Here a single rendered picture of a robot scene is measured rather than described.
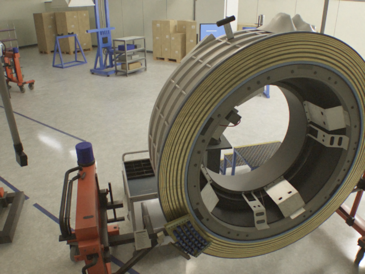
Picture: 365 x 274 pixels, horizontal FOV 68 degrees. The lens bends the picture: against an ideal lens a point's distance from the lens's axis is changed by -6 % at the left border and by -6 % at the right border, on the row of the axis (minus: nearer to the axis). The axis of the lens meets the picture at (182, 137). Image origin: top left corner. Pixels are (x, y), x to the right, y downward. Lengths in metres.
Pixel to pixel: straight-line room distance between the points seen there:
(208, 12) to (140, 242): 5.74
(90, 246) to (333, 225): 2.42
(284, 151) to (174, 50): 8.29
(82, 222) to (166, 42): 9.20
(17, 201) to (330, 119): 2.99
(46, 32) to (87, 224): 12.75
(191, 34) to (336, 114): 8.16
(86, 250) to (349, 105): 1.67
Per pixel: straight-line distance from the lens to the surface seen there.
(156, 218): 2.57
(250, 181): 2.23
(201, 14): 6.95
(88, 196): 1.78
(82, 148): 2.02
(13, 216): 3.22
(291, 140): 2.28
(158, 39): 10.63
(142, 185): 2.35
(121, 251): 2.75
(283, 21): 1.73
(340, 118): 1.96
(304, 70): 1.57
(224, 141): 2.44
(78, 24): 13.45
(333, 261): 2.91
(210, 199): 1.74
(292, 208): 2.13
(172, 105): 1.49
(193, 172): 1.49
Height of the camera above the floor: 2.00
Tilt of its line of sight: 26 degrees down
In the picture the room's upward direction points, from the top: straight up
